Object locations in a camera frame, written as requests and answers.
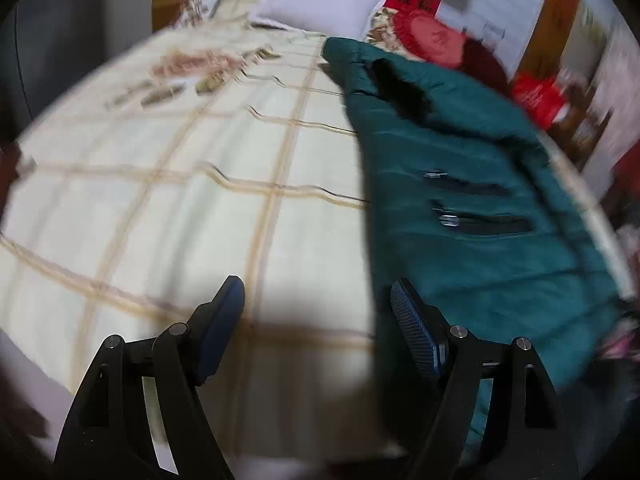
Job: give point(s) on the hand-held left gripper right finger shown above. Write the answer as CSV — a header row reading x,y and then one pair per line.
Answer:
x,y
415,325

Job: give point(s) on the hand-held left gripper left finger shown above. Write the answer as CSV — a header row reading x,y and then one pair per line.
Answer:
x,y
220,330

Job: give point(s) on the green quilted jacket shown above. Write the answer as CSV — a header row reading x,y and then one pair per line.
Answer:
x,y
475,260

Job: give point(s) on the bed with checked sheet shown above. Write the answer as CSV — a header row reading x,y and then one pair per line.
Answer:
x,y
150,185

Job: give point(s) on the red shopping bag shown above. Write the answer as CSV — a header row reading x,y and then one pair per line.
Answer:
x,y
537,97

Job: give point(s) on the dark red velvet cushion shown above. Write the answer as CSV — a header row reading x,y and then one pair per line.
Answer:
x,y
485,65

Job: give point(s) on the red heart cushion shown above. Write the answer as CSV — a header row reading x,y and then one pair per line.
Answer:
x,y
425,35

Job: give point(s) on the grey cabinet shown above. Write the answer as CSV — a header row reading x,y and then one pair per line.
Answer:
x,y
60,35

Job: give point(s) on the white pillow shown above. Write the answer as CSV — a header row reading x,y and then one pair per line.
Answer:
x,y
320,2

